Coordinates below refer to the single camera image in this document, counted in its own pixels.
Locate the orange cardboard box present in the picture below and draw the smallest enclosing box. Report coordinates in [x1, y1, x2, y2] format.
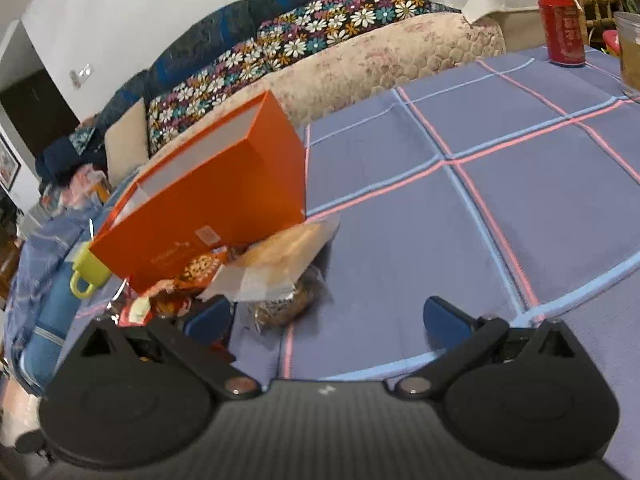
[89, 90, 307, 293]

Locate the beige quilted sofa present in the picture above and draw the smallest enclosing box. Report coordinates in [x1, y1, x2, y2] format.
[35, 0, 506, 196]

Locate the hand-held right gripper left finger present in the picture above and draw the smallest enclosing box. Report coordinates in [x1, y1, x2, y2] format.
[69, 295, 262, 402]

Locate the pile of dark clothes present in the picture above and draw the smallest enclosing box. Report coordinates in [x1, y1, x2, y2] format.
[34, 112, 108, 196]

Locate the red drink can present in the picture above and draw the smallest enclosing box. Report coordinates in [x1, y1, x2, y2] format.
[537, 0, 587, 67]

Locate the blue checked tablecloth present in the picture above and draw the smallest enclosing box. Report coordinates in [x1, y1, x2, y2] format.
[65, 45, 640, 480]

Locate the clear pastry packet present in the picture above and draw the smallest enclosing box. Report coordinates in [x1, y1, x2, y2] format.
[202, 220, 342, 303]

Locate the red snack packet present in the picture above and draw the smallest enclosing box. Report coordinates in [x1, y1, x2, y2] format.
[117, 282, 201, 323]

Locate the clear round cookie packet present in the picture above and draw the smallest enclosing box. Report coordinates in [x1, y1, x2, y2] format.
[247, 267, 328, 333]

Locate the framed picture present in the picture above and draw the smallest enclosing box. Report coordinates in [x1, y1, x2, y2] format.
[0, 132, 22, 193]

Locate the light blue plaid cloth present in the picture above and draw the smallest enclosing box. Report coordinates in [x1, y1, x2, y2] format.
[5, 200, 121, 391]

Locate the beige pillow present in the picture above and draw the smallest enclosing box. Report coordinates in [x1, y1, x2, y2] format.
[104, 97, 151, 186]

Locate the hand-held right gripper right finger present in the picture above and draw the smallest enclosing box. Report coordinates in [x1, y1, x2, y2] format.
[394, 296, 591, 402]

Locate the floral cushion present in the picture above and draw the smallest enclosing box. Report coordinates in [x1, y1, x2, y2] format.
[146, 35, 281, 156]
[256, 0, 428, 73]

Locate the dark door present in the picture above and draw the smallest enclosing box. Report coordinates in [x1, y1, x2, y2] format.
[0, 69, 81, 161]

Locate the blue striped cushion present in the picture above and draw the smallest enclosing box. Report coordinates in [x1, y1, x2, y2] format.
[20, 270, 83, 396]

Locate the yellow-green mug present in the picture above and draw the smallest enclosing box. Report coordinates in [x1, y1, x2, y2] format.
[69, 241, 112, 300]

